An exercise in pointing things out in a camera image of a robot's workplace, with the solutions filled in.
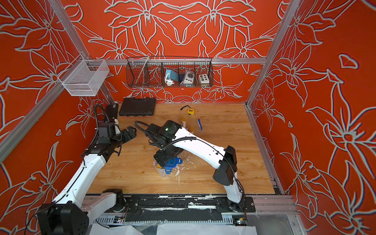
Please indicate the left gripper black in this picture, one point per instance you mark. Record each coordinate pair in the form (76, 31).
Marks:
(132, 134)

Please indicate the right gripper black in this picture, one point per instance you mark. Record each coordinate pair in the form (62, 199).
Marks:
(160, 159)

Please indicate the blue lid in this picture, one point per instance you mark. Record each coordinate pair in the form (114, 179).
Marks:
(171, 164)

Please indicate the clear plastic container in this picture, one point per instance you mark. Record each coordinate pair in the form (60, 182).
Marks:
(163, 172)

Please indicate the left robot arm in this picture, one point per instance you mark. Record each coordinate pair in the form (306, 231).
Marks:
(66, 214)

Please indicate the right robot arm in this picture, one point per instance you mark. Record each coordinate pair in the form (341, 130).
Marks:
(172, 139)

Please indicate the black tool case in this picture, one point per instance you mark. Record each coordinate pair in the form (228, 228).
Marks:
(133, 107)

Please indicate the black box yellow label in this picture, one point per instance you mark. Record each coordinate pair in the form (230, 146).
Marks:
(112, 111)

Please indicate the white bottle yellow cap far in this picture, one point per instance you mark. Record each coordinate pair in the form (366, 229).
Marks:
(183, 120)

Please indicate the yellow tape measure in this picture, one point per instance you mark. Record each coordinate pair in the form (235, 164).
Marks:
(190, 110)

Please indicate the blue white item in basket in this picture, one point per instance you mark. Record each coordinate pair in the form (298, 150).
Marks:
(171, 78)

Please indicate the aluminium crossbar back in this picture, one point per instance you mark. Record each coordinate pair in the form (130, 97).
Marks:
(214, 61)

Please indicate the grey device in basket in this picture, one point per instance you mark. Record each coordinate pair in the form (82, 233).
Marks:
(187, 78)

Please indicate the white button box in basket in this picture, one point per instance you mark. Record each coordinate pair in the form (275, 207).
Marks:
(203, 80)

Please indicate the black wire wall basket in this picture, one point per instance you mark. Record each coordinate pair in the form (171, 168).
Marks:
(151, 75)

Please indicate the white wire basket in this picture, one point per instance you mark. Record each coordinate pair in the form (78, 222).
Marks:
(83, 79)

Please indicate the aluminium frame post left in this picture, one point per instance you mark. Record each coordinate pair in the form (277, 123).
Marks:
(83, 54)

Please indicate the aluminium frame post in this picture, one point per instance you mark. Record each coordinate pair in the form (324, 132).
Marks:
(285, 22)
(83, 54)

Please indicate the aluminium frame post right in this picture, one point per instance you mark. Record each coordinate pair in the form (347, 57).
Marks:
(285, 22)

